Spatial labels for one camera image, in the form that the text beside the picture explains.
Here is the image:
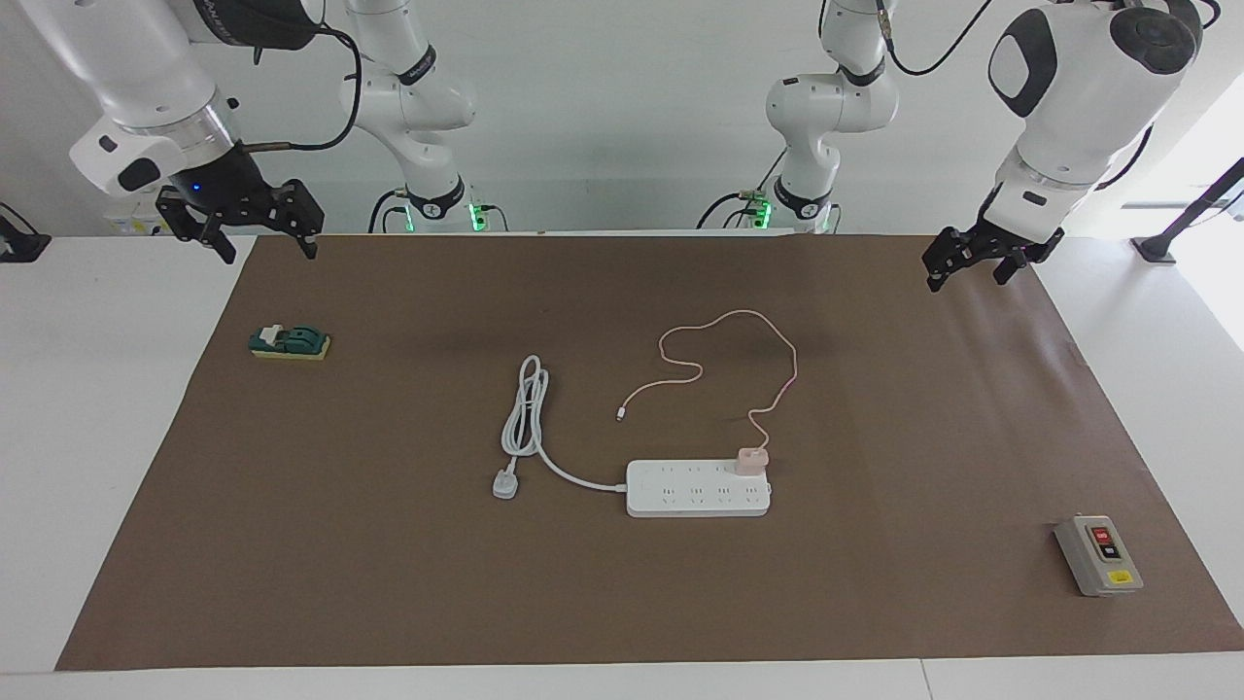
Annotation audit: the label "pink charging cable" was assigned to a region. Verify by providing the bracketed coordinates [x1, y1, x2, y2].
[615, 309, 799, 450]

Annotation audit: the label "white power strip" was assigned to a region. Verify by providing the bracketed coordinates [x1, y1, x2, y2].
[625, 459, 773, 519]

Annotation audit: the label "white box yellow labels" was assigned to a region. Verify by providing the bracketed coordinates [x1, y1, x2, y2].
[105, 199, 166, 237]

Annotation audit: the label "grey push button box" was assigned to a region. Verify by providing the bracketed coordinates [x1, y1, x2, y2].
[1054, 514, 1145, 598]

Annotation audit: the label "brown paper mat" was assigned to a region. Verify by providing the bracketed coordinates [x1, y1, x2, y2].
[55, 233, 1244, 672]

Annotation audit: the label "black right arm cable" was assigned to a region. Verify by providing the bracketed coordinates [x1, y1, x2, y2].
[241, 24, 363, 155]

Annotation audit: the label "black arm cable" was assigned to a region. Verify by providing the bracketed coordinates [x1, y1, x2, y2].
[241, 24, 363, 155]
[870, 0, 1221, 195]

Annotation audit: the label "black base cable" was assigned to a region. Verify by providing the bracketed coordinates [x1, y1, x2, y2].
[696, 146, 790, 230]
[368, 190, 411, 234]

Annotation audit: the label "green knife switch yellow base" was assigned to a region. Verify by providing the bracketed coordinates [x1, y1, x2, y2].
[249, 324, 332, 362]

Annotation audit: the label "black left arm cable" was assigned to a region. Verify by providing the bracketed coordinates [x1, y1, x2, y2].
[870, 0, 1221, 195]

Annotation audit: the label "black clamp mount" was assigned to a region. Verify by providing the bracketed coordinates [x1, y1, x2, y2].
[0, 201, 52, 263]

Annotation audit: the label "white power cord with plug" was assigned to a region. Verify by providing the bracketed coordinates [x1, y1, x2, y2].
[491, 355, 630, 502]

